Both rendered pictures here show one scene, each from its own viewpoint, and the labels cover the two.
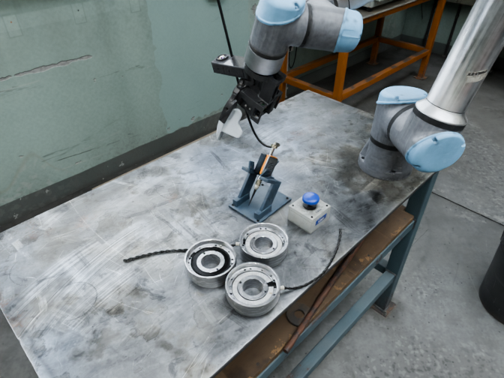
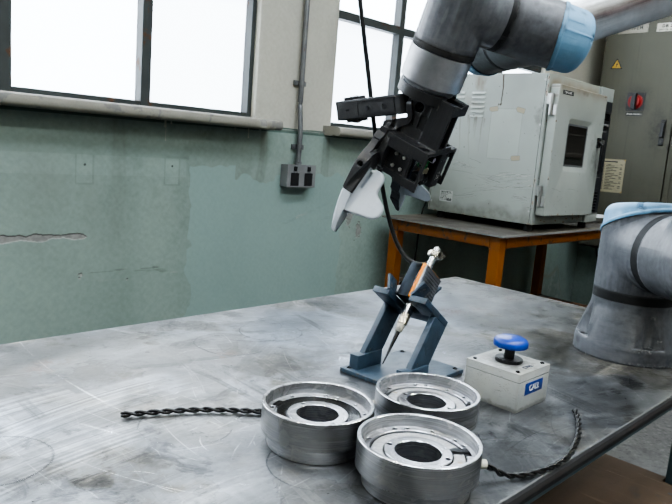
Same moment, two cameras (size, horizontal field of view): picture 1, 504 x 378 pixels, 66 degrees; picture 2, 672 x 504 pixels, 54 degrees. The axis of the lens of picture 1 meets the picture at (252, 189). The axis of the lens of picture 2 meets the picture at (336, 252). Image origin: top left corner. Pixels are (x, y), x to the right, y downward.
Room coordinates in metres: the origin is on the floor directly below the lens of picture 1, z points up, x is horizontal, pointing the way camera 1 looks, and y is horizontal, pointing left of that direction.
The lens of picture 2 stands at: (-0.06, 0.09, 1.08)
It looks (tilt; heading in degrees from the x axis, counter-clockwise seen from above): 9 degrees down; 359
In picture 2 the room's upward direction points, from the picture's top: 5 degrees clockwise
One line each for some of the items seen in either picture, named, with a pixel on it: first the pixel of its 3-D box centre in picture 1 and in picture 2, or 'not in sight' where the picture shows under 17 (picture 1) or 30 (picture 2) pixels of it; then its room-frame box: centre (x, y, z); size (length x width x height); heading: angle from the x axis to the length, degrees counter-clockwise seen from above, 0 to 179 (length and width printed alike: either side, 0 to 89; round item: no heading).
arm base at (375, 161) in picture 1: (388, 150); (629, 320); (0.91, -0.38, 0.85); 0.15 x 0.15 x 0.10
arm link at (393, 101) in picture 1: (399, 114); (644, 245); (0.91, -0.38, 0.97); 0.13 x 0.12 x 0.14; 10
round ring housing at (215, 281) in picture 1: (211, 263); (317, 421); (0.53, 0.08, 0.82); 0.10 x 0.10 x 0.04
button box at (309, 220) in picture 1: (310, 211); (509, 376); (0.69, -0.14, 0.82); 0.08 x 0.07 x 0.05; 135
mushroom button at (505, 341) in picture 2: (310, 204); (509, 356); (0.68, -0.14, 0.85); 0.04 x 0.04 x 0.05
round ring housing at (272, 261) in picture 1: (263, 246); (425, 409); (0.58, -0.03, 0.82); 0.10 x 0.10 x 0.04
